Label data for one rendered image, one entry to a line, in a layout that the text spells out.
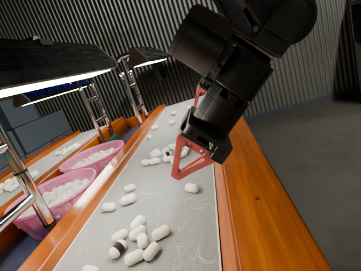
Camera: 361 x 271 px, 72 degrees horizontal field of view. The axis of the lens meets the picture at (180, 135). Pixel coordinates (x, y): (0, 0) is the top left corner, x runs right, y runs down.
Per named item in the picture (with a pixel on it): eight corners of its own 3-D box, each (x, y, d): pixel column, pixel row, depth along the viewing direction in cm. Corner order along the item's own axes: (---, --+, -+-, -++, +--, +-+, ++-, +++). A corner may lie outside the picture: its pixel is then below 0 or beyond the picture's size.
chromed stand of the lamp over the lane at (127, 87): (180, 121, 148) (154, 45, 136) (176, 131, 129) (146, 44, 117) (150, 129, 152) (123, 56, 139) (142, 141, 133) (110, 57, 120)
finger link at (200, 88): (183, 107, 71) (202, 79, 68) (186, 102, 78) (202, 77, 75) (203, 120, 71) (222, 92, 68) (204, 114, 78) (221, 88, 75)
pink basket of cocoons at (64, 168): (138, 153, 114) (131, 134, 111) (120, 182, 89) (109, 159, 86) (87, 168, 119) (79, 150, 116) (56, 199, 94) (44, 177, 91)
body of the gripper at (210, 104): (180, 136, 30) (213, 83, 28) (185, 114, 40) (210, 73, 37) (224, 162, 31) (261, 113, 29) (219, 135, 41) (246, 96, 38)
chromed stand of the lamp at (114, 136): (119, 138, 155) (89, 68, 143) (107, 151, 136) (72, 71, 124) (92, 147, 159) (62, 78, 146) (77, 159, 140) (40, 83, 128)
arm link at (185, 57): (318, 8, 25) (293, 16, 33) (220, -58, 24) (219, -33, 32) (246, 108, 29) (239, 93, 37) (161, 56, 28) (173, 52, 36)
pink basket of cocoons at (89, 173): (108, 183, 92) (98, 160, 90) (106, 220, 67) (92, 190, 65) (35, 212, 88) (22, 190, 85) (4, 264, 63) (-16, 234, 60)
